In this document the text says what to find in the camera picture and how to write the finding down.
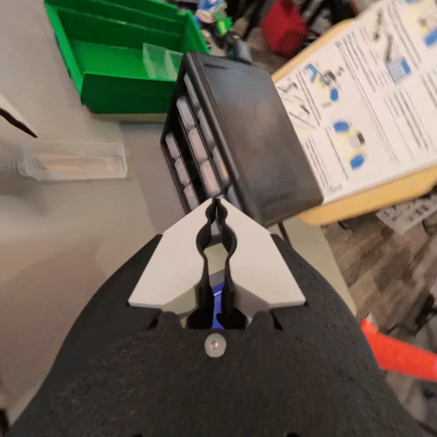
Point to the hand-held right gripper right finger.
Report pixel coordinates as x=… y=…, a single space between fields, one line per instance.
x=263 y=266

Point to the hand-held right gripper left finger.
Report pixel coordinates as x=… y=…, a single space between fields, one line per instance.
x=170 y=266

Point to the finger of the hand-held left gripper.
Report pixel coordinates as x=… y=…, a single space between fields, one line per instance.
x=10 y=110

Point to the blue plastic bin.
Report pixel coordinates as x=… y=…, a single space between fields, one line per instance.
x=217 y=307

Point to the green plastic bin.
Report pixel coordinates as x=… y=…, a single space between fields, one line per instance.
x=112 y=92

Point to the set of clear cabinet drawers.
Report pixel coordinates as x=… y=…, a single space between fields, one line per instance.
x=196 y=145

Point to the black drawer cabinet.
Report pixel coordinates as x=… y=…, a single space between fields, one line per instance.
x=252 y=136

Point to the wooden side table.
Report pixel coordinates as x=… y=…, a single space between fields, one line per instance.
x=358 y=208

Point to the red plastic bar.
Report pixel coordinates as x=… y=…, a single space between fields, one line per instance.
x=399 y=355

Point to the printed instruction sheet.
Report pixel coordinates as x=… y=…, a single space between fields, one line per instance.
x=375 y=102

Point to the red box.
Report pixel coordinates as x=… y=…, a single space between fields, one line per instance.
x=283 y=27

